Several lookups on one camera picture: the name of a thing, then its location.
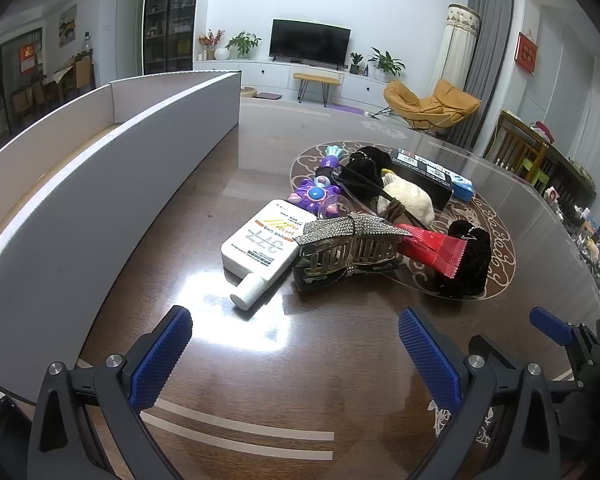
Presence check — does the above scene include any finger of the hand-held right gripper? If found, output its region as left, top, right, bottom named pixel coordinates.
left=529, top=306, right=600, bottom=361

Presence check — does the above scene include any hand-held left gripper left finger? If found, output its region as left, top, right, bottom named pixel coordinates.
left=27, top=305, right=193, bottom=480

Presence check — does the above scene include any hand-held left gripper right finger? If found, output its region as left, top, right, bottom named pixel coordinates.
left=397, top=307, right=563, bottom=480

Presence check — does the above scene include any white cardboard storage box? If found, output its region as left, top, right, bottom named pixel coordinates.
left=0, top=71, right=242, bottom=401

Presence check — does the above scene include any black printed box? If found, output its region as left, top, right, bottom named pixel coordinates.
left=391, top=149, right=453, bottom=208

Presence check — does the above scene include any black fuzzy hair accessory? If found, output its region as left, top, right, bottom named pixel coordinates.
left=432, top=219, right=492, bottom=297

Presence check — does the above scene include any red snack packet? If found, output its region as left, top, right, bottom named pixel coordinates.
left=395, top=223, right=473, bottom=279

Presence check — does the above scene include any cluttered sideboard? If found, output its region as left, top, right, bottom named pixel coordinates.
left=545, top=145, right=600, bottom=311

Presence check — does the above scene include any rhinestone hair claw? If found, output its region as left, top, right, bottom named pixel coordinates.
left=292, top=214, right=415, bottom=293

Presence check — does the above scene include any white sunscreen bottle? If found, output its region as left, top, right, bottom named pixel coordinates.
left=220, top=199, right=317, bottom=310

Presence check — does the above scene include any blue and white box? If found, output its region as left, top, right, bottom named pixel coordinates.
left=450, top=172, right=476, bottom=204

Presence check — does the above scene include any cream plush toy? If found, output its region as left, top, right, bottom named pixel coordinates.
left=377, top=169, right=435, bottom=226

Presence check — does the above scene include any wooden side chair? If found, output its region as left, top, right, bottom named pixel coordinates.
left=485, top=110, right=551, bottom=181

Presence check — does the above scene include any purple plastic toy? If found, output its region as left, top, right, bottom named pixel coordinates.
left=294, top=144, right=351, bottom=218

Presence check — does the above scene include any black velvet scrunchie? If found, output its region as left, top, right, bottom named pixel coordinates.
left=332, top=146, right=393, bottom=197

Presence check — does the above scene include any yellow lounge chair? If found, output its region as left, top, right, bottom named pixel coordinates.
left=371, top=79, right=482, bottom=133

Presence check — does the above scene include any covered standing air conditioner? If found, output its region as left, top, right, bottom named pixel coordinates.
left=426, top=4, right=481, bottom=96

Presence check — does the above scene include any grey curtain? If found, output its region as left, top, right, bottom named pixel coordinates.
left=450, top=0, right=513, bottom=151

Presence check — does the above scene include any broad leaf potted plant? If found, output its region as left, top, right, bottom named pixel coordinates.
left=367, top=47, right=406, bottom=78

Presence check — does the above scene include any white television cabinet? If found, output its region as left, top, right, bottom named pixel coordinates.
left=193, top=60, right=406, bottom=106

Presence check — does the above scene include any wooden bench with metal legs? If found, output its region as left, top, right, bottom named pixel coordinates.
left=293, top=72, right=341, bottom=108

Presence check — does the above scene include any red flower bouquet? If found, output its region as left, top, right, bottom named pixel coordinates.
left=198, top=29, right=226, bottom=61

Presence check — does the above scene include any green leafy potted plant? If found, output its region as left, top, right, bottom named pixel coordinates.
left=225, top=31, right=262, bottom=59

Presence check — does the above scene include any white door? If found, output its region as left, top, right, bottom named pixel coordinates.
left=116, top=0, right=140, bottom=81

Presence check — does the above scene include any red paper hanging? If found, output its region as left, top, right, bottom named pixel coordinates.
left=20, top=42, right=42, bottom=75

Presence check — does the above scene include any dark glass bookcase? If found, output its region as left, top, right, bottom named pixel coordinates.
left=142, top=0, right=202, bottom=77

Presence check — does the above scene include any black flat television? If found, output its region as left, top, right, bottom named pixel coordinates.
left=269, top=19, right=352, bottom=67

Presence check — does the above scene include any brown hair tie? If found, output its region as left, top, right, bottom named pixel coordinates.
left=377, top=199, right=431, bottom=231

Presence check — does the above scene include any red wall hanging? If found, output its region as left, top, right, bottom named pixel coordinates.
left=514, top=32, right=539, bottom=77

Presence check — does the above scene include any framed wall picture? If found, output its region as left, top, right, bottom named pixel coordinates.
left=58, top=4, right=77, bottom=48

